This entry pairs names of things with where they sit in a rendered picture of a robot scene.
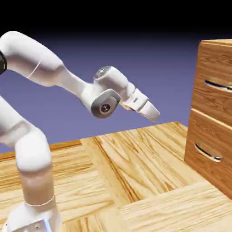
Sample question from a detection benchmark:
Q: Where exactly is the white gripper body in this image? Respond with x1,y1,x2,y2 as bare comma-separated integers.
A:
140,101,161,122

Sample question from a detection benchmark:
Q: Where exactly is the wood drawer front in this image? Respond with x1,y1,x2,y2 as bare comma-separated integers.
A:
191,43,232,128
184,108,232,200

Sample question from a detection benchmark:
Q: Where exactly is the light wood cabinet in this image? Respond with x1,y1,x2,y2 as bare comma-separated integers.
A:
184,39,232,200

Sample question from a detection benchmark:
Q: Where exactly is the curved metal drawer handle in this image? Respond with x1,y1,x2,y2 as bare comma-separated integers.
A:
195,143,222,162
204,79,232,92

